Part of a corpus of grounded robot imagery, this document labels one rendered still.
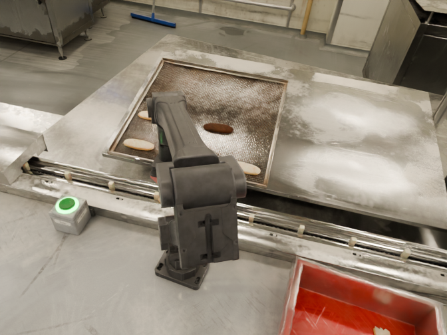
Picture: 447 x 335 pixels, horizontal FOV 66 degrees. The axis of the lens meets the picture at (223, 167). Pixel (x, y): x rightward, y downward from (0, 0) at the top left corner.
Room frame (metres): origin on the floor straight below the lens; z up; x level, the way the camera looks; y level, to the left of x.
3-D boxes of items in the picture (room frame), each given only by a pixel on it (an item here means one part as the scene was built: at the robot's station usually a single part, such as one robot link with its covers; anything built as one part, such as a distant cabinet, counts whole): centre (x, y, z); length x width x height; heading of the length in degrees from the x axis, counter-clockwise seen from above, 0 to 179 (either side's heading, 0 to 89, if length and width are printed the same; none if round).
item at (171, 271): (0.46, 0.08, 0.86); 0.12 x 0.09 x 0.08; 75
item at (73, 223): (0.56, 0.39, 0.84); 0.08 x 0.08 x 0.11; 81
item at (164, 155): (0.65, 0.14, 1.04); 0.10 x 0.07 x 0.07; 171
